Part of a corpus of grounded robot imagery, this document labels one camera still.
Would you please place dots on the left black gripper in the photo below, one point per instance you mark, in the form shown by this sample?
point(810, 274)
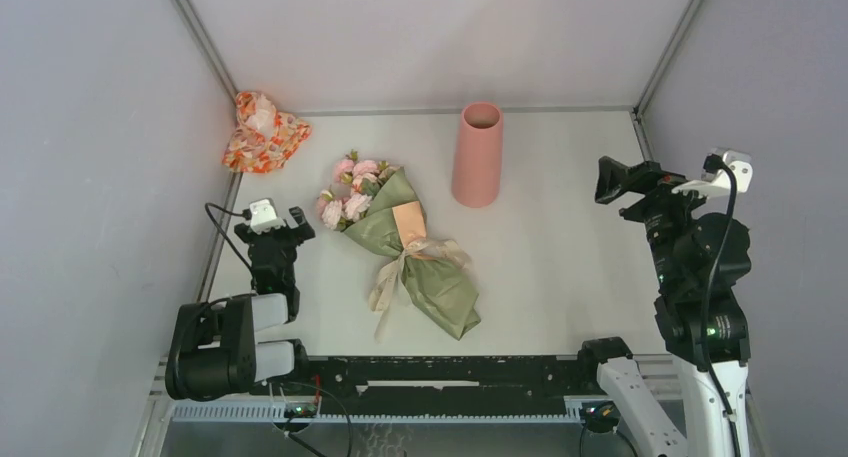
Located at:
point(297, 235)

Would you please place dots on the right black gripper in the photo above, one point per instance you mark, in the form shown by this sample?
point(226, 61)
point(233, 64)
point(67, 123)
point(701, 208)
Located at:
point(653, 180)

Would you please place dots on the green pink flower bouquet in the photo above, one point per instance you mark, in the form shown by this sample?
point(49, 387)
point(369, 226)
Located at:
point(373, 203)

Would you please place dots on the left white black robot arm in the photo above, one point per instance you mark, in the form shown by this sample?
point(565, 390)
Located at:
point(215, 349)

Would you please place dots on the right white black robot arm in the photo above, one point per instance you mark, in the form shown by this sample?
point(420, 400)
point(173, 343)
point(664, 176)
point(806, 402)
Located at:
point(699, 251)

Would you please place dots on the pink cylindrical vase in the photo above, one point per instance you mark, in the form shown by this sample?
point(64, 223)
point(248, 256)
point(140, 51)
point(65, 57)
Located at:
point(478, 157)

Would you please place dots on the orange floral crumpled cloth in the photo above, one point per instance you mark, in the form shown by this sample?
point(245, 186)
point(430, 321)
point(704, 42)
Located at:
point(265, 138)

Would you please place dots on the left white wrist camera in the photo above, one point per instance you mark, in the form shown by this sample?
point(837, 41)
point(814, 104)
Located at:
point(264, 216)

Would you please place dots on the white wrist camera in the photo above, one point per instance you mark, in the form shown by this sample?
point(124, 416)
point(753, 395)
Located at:
point(721, 168)
point(264, 216)

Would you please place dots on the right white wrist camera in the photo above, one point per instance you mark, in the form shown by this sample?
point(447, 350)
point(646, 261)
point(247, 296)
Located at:
point(721, 168)

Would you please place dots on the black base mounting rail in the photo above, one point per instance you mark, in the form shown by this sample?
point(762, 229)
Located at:
point(458, 386)

